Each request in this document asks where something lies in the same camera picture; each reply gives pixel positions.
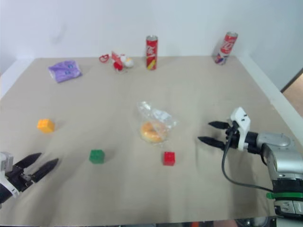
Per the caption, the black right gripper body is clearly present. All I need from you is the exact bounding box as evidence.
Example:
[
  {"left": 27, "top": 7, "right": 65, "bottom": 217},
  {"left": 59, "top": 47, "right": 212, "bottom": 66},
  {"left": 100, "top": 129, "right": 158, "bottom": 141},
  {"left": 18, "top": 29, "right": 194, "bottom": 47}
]
[{"left": 222, "top": 120, "right": 242, "bottom": 151}]

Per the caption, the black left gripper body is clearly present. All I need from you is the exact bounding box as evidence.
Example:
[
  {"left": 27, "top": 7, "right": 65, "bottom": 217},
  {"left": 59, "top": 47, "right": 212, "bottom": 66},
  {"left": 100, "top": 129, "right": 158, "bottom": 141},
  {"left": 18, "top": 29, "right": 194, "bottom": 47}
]
[{"left": 4, "top": 165, "right": 34, "bottom": 192}]

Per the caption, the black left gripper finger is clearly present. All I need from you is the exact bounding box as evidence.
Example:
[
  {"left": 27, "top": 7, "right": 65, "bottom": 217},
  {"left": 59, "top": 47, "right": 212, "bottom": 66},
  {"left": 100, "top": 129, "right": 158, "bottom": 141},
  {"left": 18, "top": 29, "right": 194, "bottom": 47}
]
[
  {"left": 14, "top": 153, "right": 43, "bottom": 170},
  {"left": 31, "top": 158, "right": 59, "bottom": 183}
]

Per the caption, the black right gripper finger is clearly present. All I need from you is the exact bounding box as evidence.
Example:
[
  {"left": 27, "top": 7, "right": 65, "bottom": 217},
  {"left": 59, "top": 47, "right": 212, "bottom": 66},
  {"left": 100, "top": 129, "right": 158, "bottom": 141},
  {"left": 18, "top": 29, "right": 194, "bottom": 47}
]
[
  {"left": 197, "top": 136, "right": 224, "bottom": 149},
  {"left": 208, "top": 121, "right": 230, "bottom": 130}
]

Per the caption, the yellow toy block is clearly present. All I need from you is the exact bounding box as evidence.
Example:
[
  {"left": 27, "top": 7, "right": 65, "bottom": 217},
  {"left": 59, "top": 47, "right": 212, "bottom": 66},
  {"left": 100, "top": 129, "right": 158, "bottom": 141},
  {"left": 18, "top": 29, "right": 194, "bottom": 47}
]
[{"left": 37, "top": 118, "right": 55, "bottom": 134}]

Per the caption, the red toy block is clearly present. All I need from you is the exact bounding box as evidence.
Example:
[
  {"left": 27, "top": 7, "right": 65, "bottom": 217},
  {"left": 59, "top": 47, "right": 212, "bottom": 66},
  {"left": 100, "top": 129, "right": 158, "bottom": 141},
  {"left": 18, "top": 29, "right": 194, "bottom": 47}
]
[{"left": 163, "top": 151, "right": 176, "bottom": 166}]

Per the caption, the green toy block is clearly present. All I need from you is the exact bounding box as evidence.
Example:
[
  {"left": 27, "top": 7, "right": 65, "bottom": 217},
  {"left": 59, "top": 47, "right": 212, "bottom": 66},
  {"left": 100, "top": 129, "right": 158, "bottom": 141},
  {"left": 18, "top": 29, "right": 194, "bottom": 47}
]
[{"left": 89, "top": 149, "right": 105, "bottom": 164}]

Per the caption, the donut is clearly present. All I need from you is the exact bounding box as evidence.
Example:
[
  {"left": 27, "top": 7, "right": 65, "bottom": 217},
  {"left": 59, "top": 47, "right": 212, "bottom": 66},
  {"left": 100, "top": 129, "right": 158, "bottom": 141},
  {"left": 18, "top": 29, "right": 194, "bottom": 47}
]
[{"left": 136, "top": 101, "right": 179, "bottom": 144}]

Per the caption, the red white blue soda can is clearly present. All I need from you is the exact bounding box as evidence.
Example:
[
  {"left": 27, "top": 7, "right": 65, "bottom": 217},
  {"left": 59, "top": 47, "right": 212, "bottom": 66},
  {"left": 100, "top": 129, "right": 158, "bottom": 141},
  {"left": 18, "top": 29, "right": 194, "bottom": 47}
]
[{"left": 214, "top": 31, "right": 239, "bottom": 65}]

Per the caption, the shiny dark rounded shape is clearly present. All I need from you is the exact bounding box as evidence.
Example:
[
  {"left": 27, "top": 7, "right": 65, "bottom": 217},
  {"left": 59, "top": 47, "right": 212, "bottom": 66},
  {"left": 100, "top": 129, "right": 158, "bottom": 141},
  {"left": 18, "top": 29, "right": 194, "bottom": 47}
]
[{"left": 234, "top": 216, "right": 270, "bottom": 227}]

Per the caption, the beige table cloth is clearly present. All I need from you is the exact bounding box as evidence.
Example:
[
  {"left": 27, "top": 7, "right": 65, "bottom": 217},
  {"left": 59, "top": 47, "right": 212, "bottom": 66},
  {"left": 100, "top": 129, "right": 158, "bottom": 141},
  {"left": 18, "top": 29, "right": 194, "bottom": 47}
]
[{"left": 0, "top": 56, "right": 285, "bottom": 225}]

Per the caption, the purple plastic packet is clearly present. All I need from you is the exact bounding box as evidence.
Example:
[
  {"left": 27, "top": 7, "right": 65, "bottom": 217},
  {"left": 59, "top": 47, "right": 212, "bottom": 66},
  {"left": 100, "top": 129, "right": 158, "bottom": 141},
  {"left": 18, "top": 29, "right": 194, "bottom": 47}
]
[{"left": 48, "top": 60, "right": 83, "bottom": 84}]

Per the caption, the red and yellow soda can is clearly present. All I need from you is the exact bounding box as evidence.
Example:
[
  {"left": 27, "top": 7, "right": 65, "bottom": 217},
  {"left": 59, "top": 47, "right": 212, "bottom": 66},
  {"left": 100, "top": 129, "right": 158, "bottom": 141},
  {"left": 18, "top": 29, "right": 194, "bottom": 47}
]
[{"left": 145, "top": 35, "right": 159, "bottom": 70}]

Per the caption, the red and white toy figure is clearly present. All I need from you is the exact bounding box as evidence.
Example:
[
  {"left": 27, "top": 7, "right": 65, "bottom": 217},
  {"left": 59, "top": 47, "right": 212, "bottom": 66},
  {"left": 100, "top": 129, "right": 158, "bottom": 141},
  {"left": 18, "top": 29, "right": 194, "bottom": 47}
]
[{"left": 111, "top": 50, "right": 134, "bottom": 72}]

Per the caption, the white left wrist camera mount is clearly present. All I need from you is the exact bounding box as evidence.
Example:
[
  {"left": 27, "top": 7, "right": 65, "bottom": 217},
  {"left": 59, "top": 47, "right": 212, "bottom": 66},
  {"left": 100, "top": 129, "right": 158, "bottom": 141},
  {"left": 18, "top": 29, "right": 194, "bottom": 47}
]
[{"left": 0, "top": 152, "right": 20, "bottom": 198}]

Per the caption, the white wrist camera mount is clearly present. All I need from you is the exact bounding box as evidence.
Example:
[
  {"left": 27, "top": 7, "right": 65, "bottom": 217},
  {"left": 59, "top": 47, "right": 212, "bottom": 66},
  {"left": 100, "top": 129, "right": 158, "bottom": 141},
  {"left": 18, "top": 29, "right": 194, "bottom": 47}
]
[
  {"left": 230, "top": 106, "right": 251, "bottom": 151},
  {"left": 0, "top": 152, "right": 20, "bottom": 198}
]

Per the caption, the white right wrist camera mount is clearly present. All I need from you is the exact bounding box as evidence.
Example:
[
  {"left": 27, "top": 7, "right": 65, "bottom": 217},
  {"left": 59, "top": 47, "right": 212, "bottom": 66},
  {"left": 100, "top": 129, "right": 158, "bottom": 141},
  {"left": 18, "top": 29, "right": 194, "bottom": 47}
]
[{"left": 230, "top": 106, "right": 251, "bottom": 151}]

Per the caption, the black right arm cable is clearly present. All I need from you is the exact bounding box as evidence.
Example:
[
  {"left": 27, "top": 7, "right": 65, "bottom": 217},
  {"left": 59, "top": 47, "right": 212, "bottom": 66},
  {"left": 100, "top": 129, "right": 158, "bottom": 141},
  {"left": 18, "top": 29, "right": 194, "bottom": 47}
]
[{"left": 221, "top": 120, "right": 273, "bottom": 192}]

